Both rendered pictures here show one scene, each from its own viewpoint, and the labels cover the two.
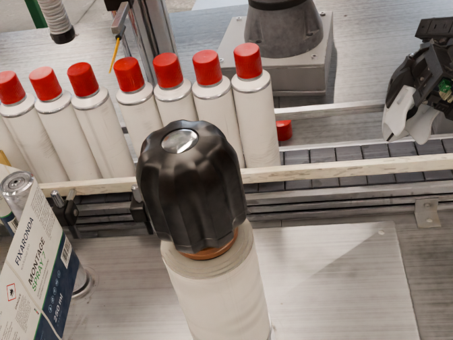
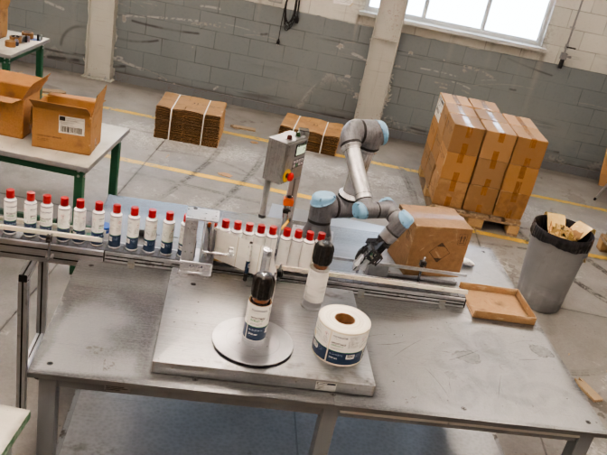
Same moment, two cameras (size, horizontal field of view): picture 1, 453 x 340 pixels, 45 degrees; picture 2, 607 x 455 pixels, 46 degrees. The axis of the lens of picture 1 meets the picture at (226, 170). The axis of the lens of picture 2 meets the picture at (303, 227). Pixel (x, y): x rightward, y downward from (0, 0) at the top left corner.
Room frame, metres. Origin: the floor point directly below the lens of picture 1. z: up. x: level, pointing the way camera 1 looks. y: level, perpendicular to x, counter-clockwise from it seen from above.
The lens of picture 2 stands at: (-2.08, 1.01, 2.43)
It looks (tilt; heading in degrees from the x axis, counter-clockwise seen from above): 25 degrees down; 340
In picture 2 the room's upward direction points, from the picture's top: 12 degrees clockwise
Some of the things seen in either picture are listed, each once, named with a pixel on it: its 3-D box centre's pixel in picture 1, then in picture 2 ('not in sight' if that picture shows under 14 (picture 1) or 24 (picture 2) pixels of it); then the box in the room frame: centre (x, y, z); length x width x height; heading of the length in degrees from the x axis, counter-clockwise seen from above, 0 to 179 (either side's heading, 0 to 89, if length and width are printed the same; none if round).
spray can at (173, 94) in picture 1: (181, 122); (294, 250); (0.62, 0.05, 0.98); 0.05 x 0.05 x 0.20
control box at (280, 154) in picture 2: not in sight; (285, 157); (0.72, 0.14, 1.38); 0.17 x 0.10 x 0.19; 134
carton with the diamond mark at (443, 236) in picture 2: not in sight; (428, 240); (0.77, -0.69, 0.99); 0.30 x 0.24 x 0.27; 88
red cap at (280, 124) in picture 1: (282, 127); not in sight; (0.73, -0.11, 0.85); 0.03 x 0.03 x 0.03
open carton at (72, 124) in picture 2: not in sight; (69, 114); (2.26, 1.05, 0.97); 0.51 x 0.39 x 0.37; 165
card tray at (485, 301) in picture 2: not in sight; (496, 302); (0.42, -0.93, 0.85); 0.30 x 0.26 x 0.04; 79
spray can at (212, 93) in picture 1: (218, 120); (306, 252); (0.60, 0.00, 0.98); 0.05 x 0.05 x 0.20
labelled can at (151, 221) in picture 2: not in sight; (150, 230); (0.74, 0.68, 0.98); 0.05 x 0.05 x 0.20
